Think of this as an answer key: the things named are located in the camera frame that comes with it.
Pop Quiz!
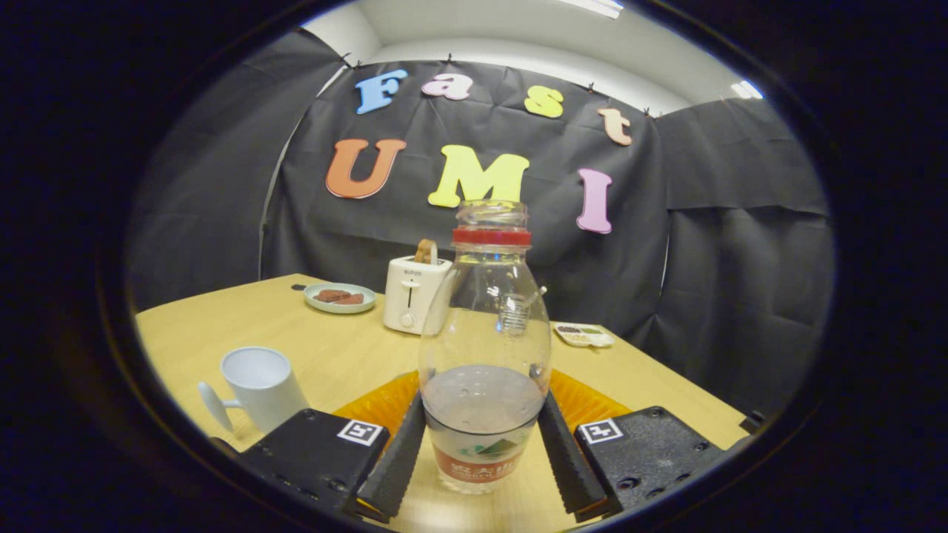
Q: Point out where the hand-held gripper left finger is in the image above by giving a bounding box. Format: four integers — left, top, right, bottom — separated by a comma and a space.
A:
237, 370, 427, 523

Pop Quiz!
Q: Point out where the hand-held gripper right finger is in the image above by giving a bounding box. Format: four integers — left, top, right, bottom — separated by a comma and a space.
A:
538, 369, 731, 519

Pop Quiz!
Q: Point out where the clear plastic juice bottle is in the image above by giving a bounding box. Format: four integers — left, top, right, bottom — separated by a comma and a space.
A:
417, 200, 553, 495

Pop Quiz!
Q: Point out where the white cup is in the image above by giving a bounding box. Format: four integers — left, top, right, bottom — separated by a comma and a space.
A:
197, 346, 310, 435

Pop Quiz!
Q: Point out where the wooden table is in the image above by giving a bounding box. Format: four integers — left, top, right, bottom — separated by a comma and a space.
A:
133, 274, 749, 533

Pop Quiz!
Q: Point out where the white divided spice dish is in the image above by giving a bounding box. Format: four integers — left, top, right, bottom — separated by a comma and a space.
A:
553, 322, 615, 349

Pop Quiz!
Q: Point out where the white toaster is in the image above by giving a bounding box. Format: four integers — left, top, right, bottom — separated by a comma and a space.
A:
383, 255, 453, 336

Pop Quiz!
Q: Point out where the pale green plate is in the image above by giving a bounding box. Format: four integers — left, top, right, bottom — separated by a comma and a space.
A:
304, 283, 377, 315

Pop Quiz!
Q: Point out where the large ceiling light panel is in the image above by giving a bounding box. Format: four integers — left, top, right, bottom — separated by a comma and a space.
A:
555, 0, 624, 19

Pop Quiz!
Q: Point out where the metal wire strainer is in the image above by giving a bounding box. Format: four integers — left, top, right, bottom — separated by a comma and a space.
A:
498, 286, 549, 338

